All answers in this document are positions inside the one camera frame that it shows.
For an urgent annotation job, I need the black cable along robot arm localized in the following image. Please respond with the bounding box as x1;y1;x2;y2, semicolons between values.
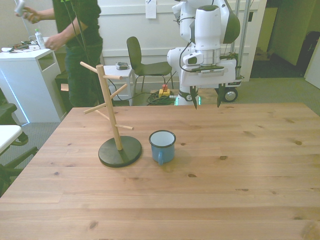
174;14;199;71

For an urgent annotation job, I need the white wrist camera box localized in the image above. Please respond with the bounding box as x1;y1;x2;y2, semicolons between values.
182;53;205;68

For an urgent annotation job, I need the blue enamel mug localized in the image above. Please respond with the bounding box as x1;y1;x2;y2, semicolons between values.
148;130;177;166

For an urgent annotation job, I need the person's left hand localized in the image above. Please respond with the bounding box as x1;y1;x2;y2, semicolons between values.
45;33;66;52

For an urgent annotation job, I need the coiled black cable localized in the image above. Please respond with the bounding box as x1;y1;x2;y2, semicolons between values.
145;91;176;106

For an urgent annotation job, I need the white plastic bottle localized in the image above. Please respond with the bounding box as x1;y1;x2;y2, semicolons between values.
34;28;46;50

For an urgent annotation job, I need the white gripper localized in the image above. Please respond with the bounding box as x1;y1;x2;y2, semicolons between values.
180;58;238;110

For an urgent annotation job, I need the white paper sheet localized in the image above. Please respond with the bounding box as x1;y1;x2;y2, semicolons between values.
145;0;157;20

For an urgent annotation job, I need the wooden mug tree black base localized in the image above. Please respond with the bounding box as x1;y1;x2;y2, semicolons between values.
79;61;143;168

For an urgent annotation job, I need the person's right forearm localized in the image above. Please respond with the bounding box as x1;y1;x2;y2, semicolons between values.
37;8;56;21

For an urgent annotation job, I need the yellow emergency stop button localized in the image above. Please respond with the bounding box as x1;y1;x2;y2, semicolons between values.
158;84;172;99

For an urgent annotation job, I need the person's right hand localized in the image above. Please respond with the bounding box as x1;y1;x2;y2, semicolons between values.
15;6;42;25

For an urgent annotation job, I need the white handheld controller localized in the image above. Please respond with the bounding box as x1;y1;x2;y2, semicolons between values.
14;0;27;17

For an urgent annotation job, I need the black suitcase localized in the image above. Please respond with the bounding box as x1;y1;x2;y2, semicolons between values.
295;30;320;79

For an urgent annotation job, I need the small white side table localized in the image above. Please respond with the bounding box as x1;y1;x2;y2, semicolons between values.
102;64;136;106

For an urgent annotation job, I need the aluminium pole frame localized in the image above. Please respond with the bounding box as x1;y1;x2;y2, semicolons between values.
230;0;251;76

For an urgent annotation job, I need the white cabinet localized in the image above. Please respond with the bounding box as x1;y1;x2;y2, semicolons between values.
0;47;62;124

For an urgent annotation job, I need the black office chair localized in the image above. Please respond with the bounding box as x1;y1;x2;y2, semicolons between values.
0;102;40;199

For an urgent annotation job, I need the white side desk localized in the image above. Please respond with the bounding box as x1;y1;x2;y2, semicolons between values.
0;124;22;156

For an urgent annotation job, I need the person's left forearm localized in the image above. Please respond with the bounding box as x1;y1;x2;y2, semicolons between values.
59;21;89;47

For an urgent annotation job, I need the person in dark clothes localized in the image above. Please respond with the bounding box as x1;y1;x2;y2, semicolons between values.
51;0;105;109

